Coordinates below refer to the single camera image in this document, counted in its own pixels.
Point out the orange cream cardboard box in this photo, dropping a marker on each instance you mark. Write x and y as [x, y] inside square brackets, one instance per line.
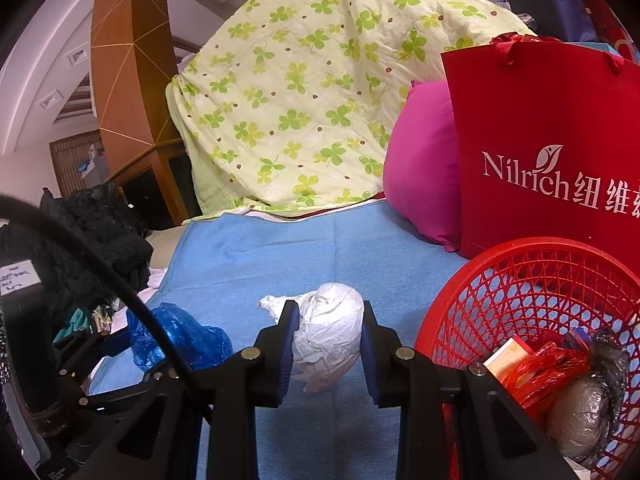
[505, 355]

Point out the white plastic bag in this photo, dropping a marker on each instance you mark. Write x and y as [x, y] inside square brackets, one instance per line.
[330, 330]

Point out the grey transparent plastic bag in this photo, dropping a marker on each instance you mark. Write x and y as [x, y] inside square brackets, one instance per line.
[580, 410]

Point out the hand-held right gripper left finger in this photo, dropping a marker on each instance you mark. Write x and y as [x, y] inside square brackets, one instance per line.
[286, 355]

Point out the light blue towel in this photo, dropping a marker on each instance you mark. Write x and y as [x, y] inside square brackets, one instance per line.
[275, 250]

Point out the brown wooden cabinet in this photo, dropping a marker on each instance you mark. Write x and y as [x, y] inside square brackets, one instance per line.
[125, 60]

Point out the green clover print quilt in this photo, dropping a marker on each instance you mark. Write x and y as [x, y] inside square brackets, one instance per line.
[300, 85]

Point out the red paper gift bag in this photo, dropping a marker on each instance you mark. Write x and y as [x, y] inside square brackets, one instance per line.
[525, 110]

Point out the dark blue cloth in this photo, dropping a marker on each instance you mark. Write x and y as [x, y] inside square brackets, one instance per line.
[580, 10]

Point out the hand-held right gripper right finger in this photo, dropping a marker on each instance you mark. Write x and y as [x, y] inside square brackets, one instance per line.
[370, 360]

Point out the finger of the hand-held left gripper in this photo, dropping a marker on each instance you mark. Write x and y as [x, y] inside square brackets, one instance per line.
[95, 347]
[120, 392]

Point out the blue snack packet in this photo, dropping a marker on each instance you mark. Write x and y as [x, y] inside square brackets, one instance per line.
[577, 337]

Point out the pink pillow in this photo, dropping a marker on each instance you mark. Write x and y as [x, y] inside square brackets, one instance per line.
[420, 160]

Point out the red plastic bag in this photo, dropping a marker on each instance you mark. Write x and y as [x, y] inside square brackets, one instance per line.
[545, 375]

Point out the wooden door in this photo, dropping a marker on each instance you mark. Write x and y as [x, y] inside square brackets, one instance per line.
[75, 155]

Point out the black cloth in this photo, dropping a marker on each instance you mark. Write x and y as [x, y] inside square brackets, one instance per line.
[100, 225]

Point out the red plastic mesh basket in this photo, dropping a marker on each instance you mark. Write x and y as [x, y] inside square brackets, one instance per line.
[500, 280]

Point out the blue plastic bag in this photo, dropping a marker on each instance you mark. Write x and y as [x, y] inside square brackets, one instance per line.
[190, 340]

